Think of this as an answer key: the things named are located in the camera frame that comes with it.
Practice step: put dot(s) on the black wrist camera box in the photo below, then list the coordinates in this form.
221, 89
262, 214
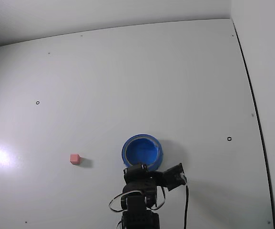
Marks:
174, 177

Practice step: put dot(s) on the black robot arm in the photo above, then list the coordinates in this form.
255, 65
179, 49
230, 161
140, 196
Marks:
137, 212

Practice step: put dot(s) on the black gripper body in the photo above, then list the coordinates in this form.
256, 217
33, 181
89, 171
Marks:
135, 171

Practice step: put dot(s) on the orange cube block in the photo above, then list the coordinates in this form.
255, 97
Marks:
74, 159

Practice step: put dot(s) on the blue tape roll bin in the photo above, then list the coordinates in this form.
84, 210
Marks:
142, 150

